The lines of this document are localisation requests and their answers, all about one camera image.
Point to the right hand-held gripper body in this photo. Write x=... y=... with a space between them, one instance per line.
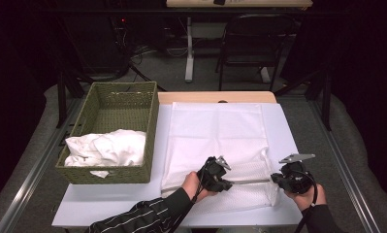
x=296 y=178

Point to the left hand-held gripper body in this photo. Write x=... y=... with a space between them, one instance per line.
x=212 y=174

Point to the white mesh laundry bag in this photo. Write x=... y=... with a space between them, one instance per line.
x=213 y=136

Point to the white cloth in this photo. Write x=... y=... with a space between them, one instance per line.
x=110 y=149

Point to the green woven basket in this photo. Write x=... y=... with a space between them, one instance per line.
x=116 y=110

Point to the person's left hand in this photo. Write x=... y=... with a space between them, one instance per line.
x=191 y=186

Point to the person's right hand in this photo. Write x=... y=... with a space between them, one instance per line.
x=310 y=199

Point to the black metal stand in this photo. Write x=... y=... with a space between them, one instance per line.
x=325 y=97
x=62 y=97

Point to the white table cover sheet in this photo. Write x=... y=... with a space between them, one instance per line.
x=116 y=200

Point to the desk with white legs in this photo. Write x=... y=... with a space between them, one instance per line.
x=189 y=48

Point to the black folding chair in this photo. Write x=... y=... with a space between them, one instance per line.
x=255 y=29

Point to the small black object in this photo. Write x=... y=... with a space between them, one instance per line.
x=219 y=2

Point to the dark cabinet with red light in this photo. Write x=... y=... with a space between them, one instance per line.
x=94 y=42

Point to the metal floor rail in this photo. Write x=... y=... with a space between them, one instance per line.
x=36 y=171
x=346 y=168

